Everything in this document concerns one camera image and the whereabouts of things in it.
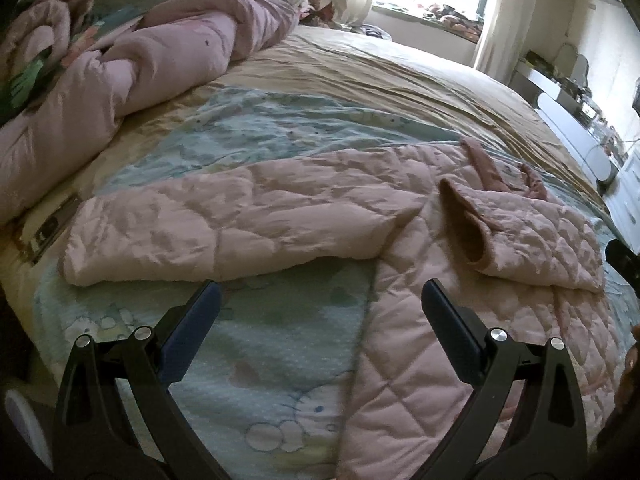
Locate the pink quilted jacket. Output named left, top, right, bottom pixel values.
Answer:
left=59, top=135, right=608, bottom=480

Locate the person's right hand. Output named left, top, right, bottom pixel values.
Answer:
left=614, top=324, right=640, bottom=413

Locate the white drawer cabinet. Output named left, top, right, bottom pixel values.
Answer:
left=602, top=150, right=640, bottom=256

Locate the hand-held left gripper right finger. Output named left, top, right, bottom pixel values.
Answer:
left=421, top=280, right=588, bottom=480

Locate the pink rolled duvet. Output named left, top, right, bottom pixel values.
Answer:
left=0, top=0, right=301, bottom=226

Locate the grey metal strip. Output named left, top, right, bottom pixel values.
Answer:
left=20, top=194, right=82, bottom=263

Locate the white desk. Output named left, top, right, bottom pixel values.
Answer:
left=510, top=42, right=621, bottom=186

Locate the bed with printed sheet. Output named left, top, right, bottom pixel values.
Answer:
left=0, top=25, right=640, bottom=480

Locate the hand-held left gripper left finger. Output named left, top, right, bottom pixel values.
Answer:
left=52, top=281, right=223, bottom=480

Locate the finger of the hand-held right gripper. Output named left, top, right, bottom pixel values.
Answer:
left=604, top=239, right=640, bottom=291

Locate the windowsill clutter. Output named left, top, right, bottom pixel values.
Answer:
left=375, top=0, right=486, bottom=36

